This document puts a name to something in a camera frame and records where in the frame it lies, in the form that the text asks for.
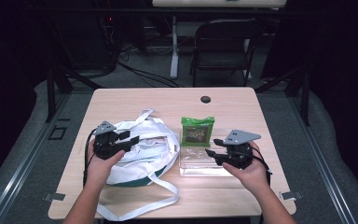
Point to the white table leg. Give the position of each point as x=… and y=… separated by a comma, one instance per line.
x=174, y=53

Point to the green snack packet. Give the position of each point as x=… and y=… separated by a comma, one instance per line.
x=197, y=133

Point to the person's left hand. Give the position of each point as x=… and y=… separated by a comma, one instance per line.
x=101, y=171

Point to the person's right hand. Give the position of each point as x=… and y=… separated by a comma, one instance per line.
x=251, y=177

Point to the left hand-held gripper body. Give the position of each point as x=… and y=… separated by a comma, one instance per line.
x=105, y=146

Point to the clear plastic tray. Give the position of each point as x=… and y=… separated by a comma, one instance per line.
x=195, y=161

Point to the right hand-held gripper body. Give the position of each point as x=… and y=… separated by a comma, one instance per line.
x=236, y=155

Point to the black folding chair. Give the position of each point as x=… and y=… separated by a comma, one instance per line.
x=223, y=46

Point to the black metal stand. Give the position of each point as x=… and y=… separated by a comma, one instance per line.
x=306, y=99
x=51, y=93

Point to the white tote bag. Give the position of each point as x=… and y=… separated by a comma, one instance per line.
x=155, y=146

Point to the light background table top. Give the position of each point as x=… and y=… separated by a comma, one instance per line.
x=217, y=3

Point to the aluminium floor rail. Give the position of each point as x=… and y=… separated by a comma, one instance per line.
x=24, y=168
x=323, y=168

